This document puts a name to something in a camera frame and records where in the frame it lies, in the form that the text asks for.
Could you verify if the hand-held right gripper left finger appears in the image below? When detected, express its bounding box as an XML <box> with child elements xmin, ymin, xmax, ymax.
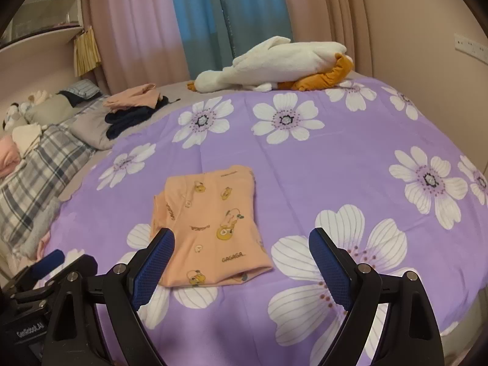
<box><xmin>44</xmin><ymin>228</ymin><xmax>176</xmax><ymax>366</ymax></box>

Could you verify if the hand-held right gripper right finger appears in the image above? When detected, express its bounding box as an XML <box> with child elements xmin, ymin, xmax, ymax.
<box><xmin>308</xmin><ymin>228</ymin><xmax>445</xmax><ymax>366</ymax></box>

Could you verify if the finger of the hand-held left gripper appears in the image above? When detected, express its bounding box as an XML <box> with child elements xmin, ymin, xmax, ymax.
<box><xmin>15</xmin><ymin>249</ymin><xmax>65</xmax><ymax>286</ymax></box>
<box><xmin>23</xmin><ymin>253</ymin><xmax>99</xmax><ymax>294</ymax></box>

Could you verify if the orange cartoon print shirt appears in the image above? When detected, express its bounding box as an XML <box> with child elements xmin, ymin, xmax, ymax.
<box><xmin>150</xmin><ymin>165</ymin><xmax>275</xmax><ymax>287</ymax></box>

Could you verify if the grey fuzzy blanket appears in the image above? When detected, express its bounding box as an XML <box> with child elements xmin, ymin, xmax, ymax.
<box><xmin>13</xmin><ymin>194</ymin><xmax>62</xmax><ymax>256</ymax></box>

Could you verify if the grey plaid quilt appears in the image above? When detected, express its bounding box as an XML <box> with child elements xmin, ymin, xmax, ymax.
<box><xmin>0</xmin><ymin>120</ymin><xmax>96</xmax><ymax>252</ymax></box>

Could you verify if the pink cloth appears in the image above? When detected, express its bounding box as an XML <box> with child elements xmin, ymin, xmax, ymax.
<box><xmin>0</xmin><ymin>136</ymin><xmax>21</xmax><ymax>178</ymax></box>

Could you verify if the purple floral blanket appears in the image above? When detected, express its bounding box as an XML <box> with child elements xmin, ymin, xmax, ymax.
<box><xmin>38</xmin><ymin>76</ymin><xmax>488</xmax><ymax>366</ymax></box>

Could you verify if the white cloth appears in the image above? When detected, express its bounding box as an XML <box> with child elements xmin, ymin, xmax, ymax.
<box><xmin>11</xmin><ymin>122</ymin><xmax>42</xmax><ymax>153</ymax></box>

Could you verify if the grey pillow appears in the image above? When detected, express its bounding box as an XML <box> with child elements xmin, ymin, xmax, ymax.
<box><xmin>70</xmin><ymin>103</ymin><xmax>115</xmax><ymax>150</ymax></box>

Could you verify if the black and white plush toy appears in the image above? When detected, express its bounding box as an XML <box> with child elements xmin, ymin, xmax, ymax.
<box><xmin>2</xmin><ymin>103</ymin><xmax>29</xmax><ymax>130</ymax></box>

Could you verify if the dark navy garment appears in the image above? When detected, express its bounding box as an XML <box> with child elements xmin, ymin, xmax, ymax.
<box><xmin>105</xmin><ymin>95</ymin><xmax>170</xmax><ymax>140</ymax></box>

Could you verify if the grey-green pillow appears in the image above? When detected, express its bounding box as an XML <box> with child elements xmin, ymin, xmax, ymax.
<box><xmin>25</xmin><ymin>93</ymin><xmax>77</xmax><ymax>124</ymax></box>

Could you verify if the folded pink garment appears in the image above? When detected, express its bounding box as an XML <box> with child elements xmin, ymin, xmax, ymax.
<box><xmin>103</xmin><ymin>83</ymin><xmax>161</xmax><ymax>109</ymax></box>

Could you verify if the blue striped pillow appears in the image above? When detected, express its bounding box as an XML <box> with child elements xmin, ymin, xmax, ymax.
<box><xmin>59</xmin><ymin>79</ymin><xmax>102</xmax><ymax>102</ymax></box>

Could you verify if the yellow pleated cloth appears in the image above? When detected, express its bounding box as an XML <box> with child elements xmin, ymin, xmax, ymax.
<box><xmin>73</xmin><ymin>26</ymin><xmax>103</xmax><ymax>77</ymax></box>

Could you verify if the white goose plush toy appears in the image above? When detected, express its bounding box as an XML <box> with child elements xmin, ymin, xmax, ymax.
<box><xmin>186</xmin><ymin>36</ymin><xmax>354</xmax><ymax>93</ymax></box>

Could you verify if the curved headboard shelf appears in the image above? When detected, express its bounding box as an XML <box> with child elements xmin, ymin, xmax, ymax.
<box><xmin>0</xmin><ymin>0</ymin><xmax>84</xmax><ymax>52</ymax></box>

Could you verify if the pink curtain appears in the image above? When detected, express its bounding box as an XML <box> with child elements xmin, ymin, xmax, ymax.
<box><xmin>88</xmin><ymin>0</ymin><xmax>191</xmax><ymax>92</ymax></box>

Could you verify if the blue curtain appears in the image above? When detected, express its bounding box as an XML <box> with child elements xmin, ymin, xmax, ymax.
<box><xmin>168</xmin><ymin>0</ymin><xmax>294</xmax><ymax>81</ymax></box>

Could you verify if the beige curtain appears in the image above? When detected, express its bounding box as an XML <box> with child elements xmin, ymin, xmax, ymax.
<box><xmin>276</xmin><ymin>0</ymin><xmax>376</xmax><ymax>73</ymax></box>

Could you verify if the white wall socket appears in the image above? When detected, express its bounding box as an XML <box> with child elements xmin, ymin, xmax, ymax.
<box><xmin>454</xmin><ymin>34</ymin><xmax>488</xmax><ymax>63</ymax></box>

